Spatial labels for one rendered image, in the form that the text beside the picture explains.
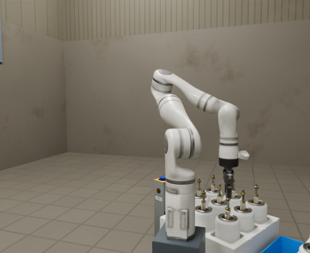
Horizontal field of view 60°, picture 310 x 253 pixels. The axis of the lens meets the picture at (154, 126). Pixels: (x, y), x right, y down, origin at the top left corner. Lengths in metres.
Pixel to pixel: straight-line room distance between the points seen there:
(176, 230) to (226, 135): 0.41
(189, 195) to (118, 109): 2.98
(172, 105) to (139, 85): 2.68
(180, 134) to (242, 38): 2.72
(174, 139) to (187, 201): 0.19
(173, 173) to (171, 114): 0.23
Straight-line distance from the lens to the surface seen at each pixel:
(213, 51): 3.43
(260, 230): 1.28
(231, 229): 1.14
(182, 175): 0.80
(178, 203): 0.83
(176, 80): 1.12
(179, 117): 0.91
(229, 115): 1.03
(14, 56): 3.52
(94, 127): 3.92
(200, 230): 0.94
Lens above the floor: 0.71
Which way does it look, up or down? 5 degrees down
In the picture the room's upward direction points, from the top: straight up
